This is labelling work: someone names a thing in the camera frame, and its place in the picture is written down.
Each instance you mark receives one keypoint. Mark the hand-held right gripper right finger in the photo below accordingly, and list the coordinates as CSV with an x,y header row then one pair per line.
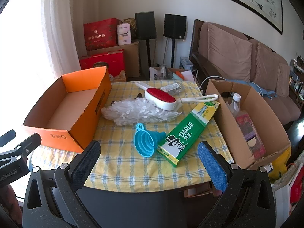
x,y
211,166

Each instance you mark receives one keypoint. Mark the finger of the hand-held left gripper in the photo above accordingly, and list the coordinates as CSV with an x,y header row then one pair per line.
x,y
28,146
7,136

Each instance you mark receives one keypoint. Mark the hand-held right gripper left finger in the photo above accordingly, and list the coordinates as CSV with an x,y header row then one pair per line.
x,y
85,163

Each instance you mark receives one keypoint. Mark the green toothpaste box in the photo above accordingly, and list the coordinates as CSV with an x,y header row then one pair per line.
x,y
187,133

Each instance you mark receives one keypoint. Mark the orange cardboard box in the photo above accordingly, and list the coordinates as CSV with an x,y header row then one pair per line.
x,y
71,104

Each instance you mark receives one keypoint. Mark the blue collapsible funnel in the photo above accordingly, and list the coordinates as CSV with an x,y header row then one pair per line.
x,y
144,142

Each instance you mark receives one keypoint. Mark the white fluffy duster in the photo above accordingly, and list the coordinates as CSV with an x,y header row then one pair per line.
x,y
133,114

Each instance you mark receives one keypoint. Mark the red and white lint brush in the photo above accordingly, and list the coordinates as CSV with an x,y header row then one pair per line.
x,y
161,97

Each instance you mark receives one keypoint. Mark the clear pump bottle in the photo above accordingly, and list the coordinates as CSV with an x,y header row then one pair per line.
x,y
174,87

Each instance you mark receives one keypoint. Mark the small cardboard box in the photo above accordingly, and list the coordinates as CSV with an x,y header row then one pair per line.
x,y
197,191

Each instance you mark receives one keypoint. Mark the yellow checked tablecloth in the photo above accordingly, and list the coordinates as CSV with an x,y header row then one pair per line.
x,y
133,171

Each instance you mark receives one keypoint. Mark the clear bottle with white cap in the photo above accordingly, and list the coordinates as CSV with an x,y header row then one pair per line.
x,y
234,104

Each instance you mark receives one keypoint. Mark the yellow bag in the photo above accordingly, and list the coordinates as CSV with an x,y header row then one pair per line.
x,y
281,166

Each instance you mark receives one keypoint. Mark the white shopping bag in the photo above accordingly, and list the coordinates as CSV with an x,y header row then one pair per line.
x,y
282,194

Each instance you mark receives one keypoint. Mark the brown sofa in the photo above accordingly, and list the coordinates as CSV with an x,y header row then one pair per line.
x,y
261,97

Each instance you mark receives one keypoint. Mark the blue cloth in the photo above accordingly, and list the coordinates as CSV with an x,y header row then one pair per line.
x,y
251,85

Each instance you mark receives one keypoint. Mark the white paper sheet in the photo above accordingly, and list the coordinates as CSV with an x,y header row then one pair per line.
x,y
188,76

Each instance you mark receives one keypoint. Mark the orange and teal pouch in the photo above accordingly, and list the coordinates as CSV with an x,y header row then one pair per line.
x,y
178,75

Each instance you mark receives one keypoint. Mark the red gift box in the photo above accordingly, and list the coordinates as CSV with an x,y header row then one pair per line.
x,y
102,60

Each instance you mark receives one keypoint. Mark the blue box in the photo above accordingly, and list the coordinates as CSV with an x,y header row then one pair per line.
x,y
186,63

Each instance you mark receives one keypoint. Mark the small brown sofa cushion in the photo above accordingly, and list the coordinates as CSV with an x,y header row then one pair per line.
x,y
282,80

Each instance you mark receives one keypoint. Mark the large brown cardboard box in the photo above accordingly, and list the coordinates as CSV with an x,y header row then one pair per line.
x,y
133,57

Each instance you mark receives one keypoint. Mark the large brown sofa cushion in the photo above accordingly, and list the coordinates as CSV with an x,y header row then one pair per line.
x,y
228,49

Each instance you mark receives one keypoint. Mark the black speaker stand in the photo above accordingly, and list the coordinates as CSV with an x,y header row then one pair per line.
x,y
148,52
173,52

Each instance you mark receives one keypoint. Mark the cluttered shelf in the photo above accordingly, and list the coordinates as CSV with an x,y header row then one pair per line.
x,y
296,80

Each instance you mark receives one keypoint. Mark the white curtain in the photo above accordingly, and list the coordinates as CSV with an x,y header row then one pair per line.
x,y
61,28

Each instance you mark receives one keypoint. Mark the red Chinese tea box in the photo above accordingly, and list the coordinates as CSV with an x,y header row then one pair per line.
x,y
101,34

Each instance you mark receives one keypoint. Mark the pink tissue pack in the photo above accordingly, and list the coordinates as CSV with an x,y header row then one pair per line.
x,y
124,34

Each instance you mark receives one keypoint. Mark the black speaker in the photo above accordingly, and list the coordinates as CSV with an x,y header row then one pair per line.
x,y
145,25
175,26

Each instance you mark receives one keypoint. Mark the gold patterned bag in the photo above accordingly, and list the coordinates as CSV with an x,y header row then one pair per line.
x,y
130,21

